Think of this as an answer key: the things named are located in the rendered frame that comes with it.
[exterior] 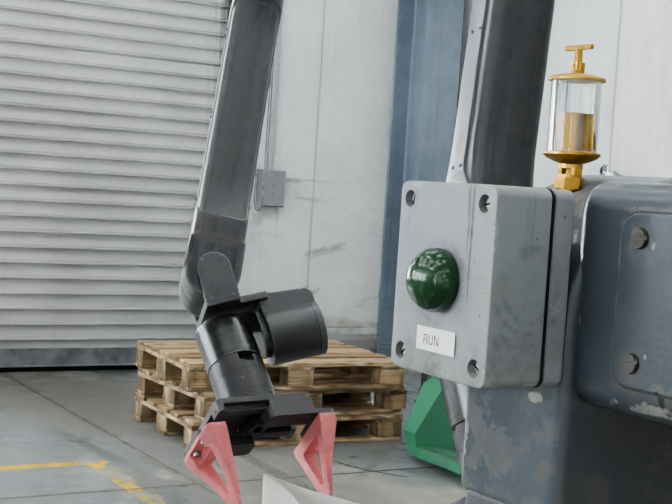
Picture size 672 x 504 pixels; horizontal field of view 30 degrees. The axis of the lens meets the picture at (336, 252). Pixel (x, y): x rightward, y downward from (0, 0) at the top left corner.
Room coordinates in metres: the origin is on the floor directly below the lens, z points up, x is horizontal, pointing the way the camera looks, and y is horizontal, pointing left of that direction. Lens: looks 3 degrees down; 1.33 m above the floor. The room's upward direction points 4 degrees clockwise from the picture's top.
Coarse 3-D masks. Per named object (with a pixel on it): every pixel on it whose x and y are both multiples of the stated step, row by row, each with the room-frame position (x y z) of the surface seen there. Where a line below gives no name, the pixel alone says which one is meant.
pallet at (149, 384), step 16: (320, 368) 7.14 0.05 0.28; (336, 368) 7.13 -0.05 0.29; (144, 384) 6.63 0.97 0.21; (160, 384) 6.67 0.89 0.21; (176, 384) 6.30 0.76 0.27; (176, 400) 6.31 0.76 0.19; (192, 400) 6.35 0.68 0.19; (208, 400) 6.02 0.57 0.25; (320, 400) 6.36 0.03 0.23; (336, 400) 6.81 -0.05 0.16; (352, 400) 6.87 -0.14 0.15; (368, 400) 6.92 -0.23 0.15; (384, 400) 6.57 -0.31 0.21; (400, 400) 6.63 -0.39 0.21
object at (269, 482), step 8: (264, 480) 1.18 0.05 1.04; (272, 480) 1.16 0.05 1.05; (280, 480) 1.16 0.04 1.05; (264, 488) 1.18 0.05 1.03; (272, 488) 1.16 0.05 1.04; (280, 488) 1.14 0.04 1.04; (288, 488) 1.15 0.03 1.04; (296, 488) 1.14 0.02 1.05; (304, 488) 1.13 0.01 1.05; (264, 496) 1.17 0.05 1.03; (272, 496) 1.16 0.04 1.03; (280, 496) 1.14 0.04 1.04; (288, 496) 1.12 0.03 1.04; (296, 496) 1.14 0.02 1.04; (304, 496) 1.13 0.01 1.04; (312, 496) 1.12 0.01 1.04; (320, 496) 1.12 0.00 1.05; (328, 496) 1.11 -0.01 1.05
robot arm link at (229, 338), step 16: (208, 320) 1.26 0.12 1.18; (224, 320) 1.25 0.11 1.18; (240, 320) 1.26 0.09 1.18; (256, 320) 1.28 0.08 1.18; (208, 336) 1.25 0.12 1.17; (224, 336) 1.24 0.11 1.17; (240, 336) 1.24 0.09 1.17; (256, 336) 1.29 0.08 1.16; (208, 352) 1.24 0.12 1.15; (224, 352) 1.23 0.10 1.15; (240, 352) 1.23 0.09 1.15; (256, 352) 1.24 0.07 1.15; (208, 368) 1.24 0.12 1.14
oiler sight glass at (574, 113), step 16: (560, 80) 0.62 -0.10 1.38; (576, 80) 0.62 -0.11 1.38; (560, 96) 0.62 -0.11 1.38; (576, 96) 0.62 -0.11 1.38; (592, 96) 0.62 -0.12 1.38; (560, 112) 0.62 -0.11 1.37; (576, 112) 0.62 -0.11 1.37; (592, 112) 0.62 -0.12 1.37; (560, 128) 0.62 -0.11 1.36; (576, 128) 0.62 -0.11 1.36; (592, 128) 0.62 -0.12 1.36; (560, 144) 0.62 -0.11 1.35; (576, 144) 0.62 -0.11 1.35; (592, 144) 0.62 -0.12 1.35
